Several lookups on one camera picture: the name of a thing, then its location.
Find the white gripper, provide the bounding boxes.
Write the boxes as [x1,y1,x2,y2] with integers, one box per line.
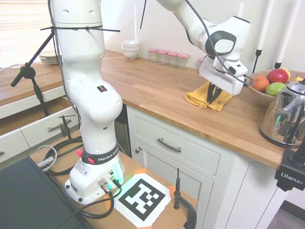
[199,58,244,104]

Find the yellow terry cloth towel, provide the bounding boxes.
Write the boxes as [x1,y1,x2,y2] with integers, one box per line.
[185,82,234,112]

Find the wooden fruit bowl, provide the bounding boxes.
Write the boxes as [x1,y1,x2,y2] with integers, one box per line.
[246,76,282,97]

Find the orange red peach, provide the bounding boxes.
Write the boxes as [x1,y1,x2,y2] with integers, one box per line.
[252,75,270,93]

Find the tall black candle holder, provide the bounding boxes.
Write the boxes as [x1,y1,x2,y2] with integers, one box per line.
[252,49,263,73]

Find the green apple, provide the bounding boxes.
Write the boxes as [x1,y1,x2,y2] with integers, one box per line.
[265,82,286,96]

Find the red apple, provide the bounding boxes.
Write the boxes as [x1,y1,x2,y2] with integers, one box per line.
[266,69,290,84]

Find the chrome electric kettle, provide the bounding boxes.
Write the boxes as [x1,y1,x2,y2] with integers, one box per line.
[260,77,305,146]

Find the yellow fruit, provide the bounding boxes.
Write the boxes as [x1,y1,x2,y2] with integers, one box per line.
[281,68,292,81]

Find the white kitchen cabinet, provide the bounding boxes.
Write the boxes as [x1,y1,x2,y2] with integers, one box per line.
[126,104,290,229]

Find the white bowl with pattern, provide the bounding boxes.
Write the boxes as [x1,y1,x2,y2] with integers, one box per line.
[122,49,140,60]

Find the stacked white bowls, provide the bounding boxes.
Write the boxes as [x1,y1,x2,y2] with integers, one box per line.
[121,40,141,51]

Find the large black bar clamp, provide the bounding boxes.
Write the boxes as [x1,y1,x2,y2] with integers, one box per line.
[173,168,198,229]

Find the white twisted candle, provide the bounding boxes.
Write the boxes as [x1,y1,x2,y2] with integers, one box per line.
[133,6,139,42]

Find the short black zip tie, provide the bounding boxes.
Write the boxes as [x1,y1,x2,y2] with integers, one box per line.
[140,0,147,30]

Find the black white marker sheet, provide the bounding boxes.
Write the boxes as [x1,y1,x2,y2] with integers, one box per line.
[114,173,172,228]

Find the long black zip tie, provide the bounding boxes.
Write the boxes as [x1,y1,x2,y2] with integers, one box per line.
[40,25,121,33]

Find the small black screw clamp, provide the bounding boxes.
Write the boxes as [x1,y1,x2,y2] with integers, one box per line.
[58,114,76,141]

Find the stack of white plates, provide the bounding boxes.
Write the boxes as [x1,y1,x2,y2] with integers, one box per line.
[39,49,63,64]

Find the white open drawer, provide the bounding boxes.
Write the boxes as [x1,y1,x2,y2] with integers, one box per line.
[0,95,81,150]

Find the white window blinds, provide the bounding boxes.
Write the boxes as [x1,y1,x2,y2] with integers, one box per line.
[0,0,60,65]

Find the black controller box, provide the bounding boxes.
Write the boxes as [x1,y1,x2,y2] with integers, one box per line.
[0,156,94,229]

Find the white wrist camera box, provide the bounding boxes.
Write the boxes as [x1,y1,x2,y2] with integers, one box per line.
[213,56,248,77]

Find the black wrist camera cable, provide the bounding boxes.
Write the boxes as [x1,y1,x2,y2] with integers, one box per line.
[184,0,255,88]

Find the dark curved drawer handle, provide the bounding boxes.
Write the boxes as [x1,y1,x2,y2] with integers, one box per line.
[157,137,183,154]

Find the black Ulanzi camera mount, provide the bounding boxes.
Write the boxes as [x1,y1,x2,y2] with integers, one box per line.
[274,145,305,191]

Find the grey cable along arm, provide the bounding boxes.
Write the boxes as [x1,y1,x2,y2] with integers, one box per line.
[47,0,80,121]

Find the silver drawer handle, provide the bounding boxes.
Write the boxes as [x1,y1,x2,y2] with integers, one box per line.
[47,119,72,133]

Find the thick black looped cable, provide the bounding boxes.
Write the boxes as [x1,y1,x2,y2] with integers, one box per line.
[41,137,84,177]

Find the thin black base cable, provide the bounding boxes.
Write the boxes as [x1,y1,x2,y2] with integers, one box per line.
[49,177,122,219]

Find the grey cable with metal connector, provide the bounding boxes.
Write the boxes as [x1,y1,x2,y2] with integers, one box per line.
[35,145,58,170]

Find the black camera stand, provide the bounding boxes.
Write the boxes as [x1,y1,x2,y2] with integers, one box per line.
[10,26,57,117]

